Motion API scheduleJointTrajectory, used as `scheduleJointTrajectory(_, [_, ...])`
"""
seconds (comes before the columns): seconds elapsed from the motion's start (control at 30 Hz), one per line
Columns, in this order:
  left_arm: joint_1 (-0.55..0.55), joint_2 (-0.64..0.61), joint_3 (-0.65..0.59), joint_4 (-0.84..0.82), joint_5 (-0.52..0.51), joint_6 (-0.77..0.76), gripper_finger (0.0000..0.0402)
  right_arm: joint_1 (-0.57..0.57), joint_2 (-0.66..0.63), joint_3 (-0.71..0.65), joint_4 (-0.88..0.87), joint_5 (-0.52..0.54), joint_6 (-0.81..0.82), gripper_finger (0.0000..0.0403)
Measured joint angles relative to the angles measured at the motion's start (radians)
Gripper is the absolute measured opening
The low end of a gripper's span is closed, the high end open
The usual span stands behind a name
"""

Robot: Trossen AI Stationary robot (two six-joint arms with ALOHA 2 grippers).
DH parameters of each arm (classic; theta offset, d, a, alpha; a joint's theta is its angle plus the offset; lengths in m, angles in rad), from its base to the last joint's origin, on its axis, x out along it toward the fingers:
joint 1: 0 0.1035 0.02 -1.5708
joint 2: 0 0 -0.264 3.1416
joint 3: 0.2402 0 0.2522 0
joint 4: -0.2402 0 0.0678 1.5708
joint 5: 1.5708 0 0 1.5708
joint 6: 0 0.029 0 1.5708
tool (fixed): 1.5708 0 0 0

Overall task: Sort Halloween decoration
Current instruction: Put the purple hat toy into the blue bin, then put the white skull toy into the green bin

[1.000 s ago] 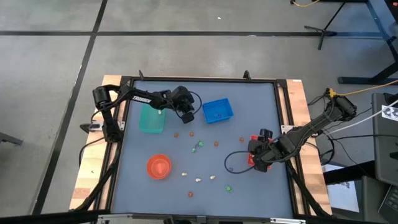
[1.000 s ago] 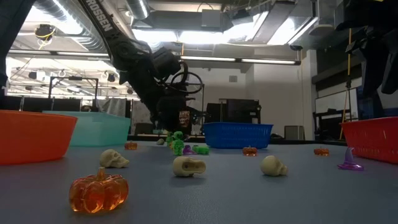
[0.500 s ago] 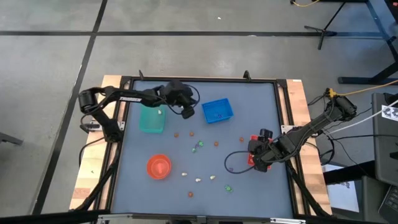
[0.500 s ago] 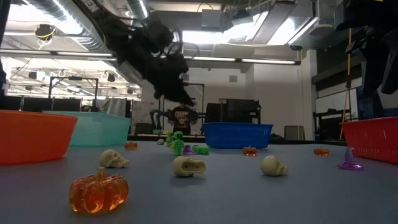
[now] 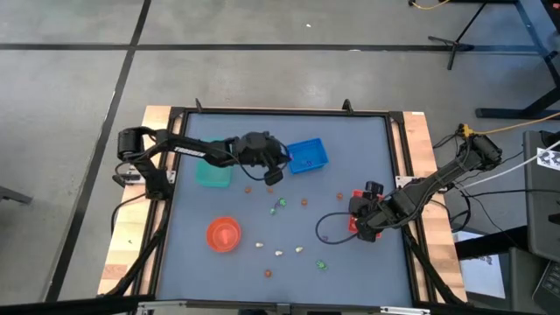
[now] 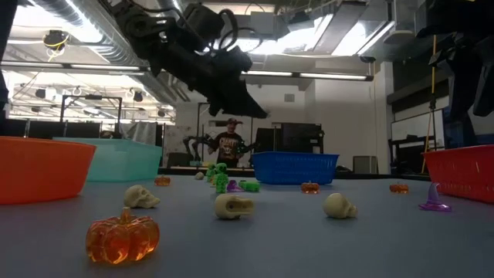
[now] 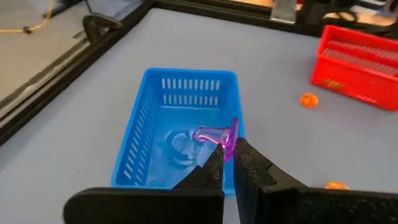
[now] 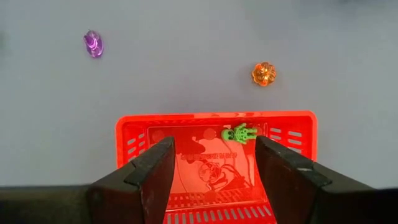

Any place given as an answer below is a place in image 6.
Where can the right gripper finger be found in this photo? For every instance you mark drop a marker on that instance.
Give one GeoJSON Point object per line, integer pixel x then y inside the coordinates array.
{"type": "Point", "coordinates": [485, 89]}
{"type": "Point", "coordinates": [462, 89]}

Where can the green skeleton figure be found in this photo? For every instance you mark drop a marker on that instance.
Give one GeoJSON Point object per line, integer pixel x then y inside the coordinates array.
{"type": "Point", "coordinates": [209, 171]}
{"type": "Point", "coordinates": [250, 186]}
{"type": "Point", "coordinates": [221, 179]}

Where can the cream plastic skull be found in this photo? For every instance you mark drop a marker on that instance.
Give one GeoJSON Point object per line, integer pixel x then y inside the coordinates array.
{"type": "Point", "coordinates": [339, 205]}
{"type": "Point", "coordinates": [139, 197]}
{"type": "Point", "coordinates": [199, 176]}
{"type": "Point", "coordinates": [231, 206]}

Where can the translucent purple witch hat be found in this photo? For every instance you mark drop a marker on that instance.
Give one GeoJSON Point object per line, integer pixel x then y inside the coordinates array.
{"type": "Point", "coordinates": [434, 201]}
{"type": "Point", "coordinates": [233, 188]}

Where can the translucent orange pumpkin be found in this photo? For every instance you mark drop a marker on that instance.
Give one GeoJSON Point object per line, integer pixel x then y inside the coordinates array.
{"type": "Point", "coordinates": [162, 180]}
{"type": "Point", "coordinates": [310, 188]}
{"type": "Point", "coordinates": [399, 188]}
{"type": "Point", "coordinates": [122, 237]}

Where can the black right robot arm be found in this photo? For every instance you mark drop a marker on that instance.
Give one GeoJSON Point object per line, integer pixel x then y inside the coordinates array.
{"type": "Point", "coordinates": [440, 15]}

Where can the black background robot arm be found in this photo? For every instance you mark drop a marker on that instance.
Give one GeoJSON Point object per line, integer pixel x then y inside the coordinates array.
{"type": "Point", "coordinates": [195, 144]}
{"type": "Point", "coordinates": [250, 147]}

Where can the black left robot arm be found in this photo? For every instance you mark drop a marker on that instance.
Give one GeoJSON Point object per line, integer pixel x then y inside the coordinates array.
{"type": "Point", "coordinates": [135, 23]}

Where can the yellow pole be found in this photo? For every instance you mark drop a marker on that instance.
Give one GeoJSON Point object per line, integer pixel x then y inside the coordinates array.
{"type": "Point", "coordinates": [432, 77]}

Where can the person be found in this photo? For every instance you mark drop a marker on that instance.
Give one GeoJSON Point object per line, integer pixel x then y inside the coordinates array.
{"type": "Point", "coordinates": [228, 146]}

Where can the black background equipment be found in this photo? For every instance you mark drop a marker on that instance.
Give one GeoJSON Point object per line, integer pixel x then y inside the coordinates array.
{"type": "Point", "coordinates": [293, 137]}

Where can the whiteboard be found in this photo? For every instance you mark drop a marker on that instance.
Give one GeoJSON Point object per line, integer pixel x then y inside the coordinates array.
{"type": "Point", "coordinates": [417, 125]}

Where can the ceiling light strip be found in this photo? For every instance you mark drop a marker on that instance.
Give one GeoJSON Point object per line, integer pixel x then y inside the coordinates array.
{"type": "Point", "coordinates": [104, 66]}
{"type": "Point", "coordinates": [308, 74]}

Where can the black background desk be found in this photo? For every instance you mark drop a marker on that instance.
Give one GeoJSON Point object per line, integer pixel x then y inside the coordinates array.
{"type": "Point", "coordinates": [409, 141]}

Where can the blue plastic basket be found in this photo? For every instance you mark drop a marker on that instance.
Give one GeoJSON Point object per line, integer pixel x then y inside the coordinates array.
{"type": "Point", "coordinates": [295, 168]}

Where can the red plastic basket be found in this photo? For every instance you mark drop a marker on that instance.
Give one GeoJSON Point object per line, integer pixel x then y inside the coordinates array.
{"type": "Point", "coordinates": [463, 171]}

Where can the teal plastic bin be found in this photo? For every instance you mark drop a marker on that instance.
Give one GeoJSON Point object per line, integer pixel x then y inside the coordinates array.
{"type": "Point", "coordinates": [123, 160]}

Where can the grey box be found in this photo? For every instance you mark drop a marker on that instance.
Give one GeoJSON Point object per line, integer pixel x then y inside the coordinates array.
{"type": "Point", "coordinates": [364, 164]}

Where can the orange plastic bowl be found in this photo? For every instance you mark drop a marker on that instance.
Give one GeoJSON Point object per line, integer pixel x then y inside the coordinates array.
{"type": "Point", "coordinates": [38, 170]}

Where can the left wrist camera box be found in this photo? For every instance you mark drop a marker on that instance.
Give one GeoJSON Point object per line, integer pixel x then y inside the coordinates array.
{"type": "Point", "coordinates": [202, 21]}

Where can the black metal frame stand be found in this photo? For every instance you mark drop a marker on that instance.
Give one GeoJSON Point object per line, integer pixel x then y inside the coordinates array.
{"type": "Point", "coordinates": [90, 97]}

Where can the black table frame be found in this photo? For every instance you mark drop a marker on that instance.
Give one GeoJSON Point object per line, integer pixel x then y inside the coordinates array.
{"type": "Point", "coordinates": [366, 176]}

